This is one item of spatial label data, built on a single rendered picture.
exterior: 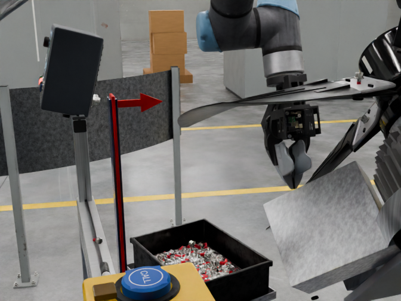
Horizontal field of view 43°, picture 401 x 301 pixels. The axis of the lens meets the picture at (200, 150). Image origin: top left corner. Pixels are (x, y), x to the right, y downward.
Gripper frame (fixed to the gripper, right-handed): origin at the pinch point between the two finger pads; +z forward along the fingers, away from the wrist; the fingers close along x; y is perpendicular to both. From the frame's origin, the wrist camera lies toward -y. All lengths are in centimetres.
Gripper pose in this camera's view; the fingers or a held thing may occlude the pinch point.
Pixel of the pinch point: (291, 182)
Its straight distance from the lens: 99.5
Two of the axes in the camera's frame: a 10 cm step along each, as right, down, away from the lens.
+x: 9.6, -1.0, 2.8
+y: 2.8, -0.4, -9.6
